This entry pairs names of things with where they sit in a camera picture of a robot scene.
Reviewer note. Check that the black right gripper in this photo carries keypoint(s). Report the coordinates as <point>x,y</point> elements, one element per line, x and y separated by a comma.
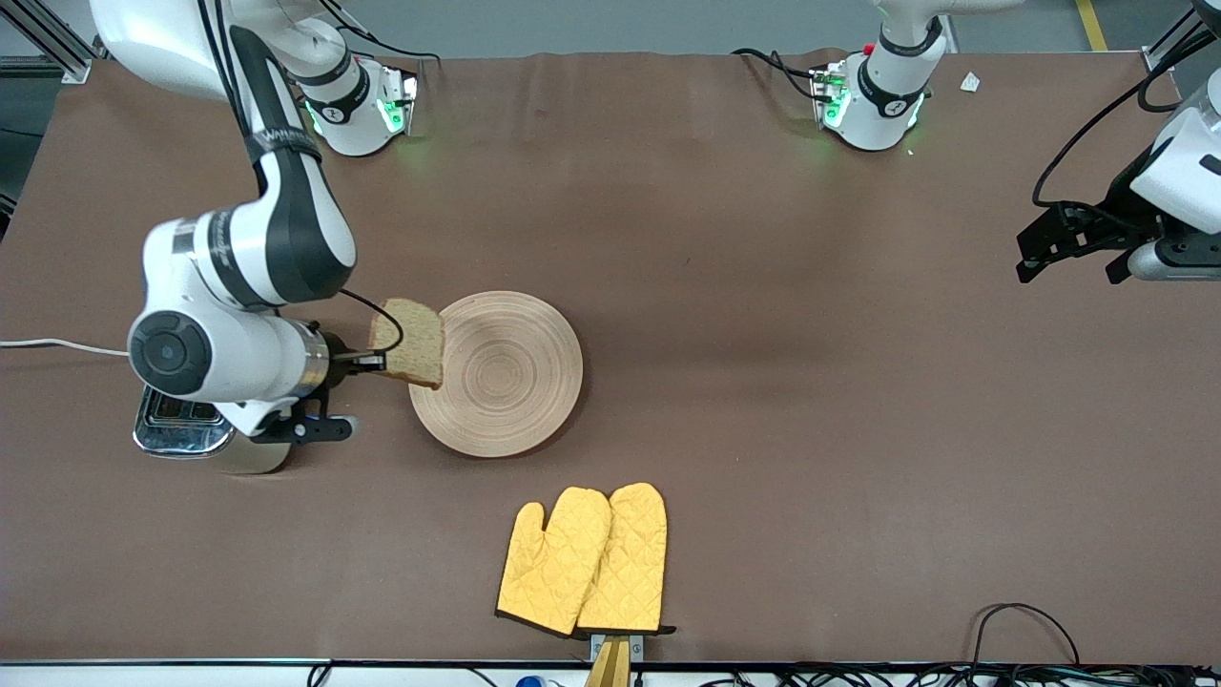
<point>338,361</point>

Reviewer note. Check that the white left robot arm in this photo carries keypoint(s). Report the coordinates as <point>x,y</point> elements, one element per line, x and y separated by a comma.
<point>887,95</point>

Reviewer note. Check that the round wooden plate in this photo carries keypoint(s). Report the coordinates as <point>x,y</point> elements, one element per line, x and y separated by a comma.
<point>506,377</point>

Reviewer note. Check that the small white paper scrap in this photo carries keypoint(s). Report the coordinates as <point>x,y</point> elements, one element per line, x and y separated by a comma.
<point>970,82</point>

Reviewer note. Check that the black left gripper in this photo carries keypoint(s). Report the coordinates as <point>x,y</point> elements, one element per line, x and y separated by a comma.
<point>1114,218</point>

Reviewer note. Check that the brown table cover mat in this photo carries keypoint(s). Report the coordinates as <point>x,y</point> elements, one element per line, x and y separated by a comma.
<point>763,286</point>

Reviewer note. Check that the bread slice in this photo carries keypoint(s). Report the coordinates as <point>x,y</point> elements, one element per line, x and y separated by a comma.
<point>415,343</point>

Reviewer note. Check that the aluminium frame profile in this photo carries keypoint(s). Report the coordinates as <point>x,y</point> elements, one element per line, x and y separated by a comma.
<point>67,57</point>
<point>1169,48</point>

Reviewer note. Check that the small metal bracket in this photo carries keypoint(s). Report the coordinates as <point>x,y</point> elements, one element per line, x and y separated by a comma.
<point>637,647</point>

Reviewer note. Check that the cream and chrome toaster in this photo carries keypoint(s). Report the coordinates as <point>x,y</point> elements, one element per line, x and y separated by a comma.
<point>181,434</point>

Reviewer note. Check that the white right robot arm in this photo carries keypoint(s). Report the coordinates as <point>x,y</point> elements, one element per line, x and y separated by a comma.
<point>286,229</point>

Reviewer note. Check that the yellow quilted oven mitt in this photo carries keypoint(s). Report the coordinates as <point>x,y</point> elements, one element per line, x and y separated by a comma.
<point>553,572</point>
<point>630,563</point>

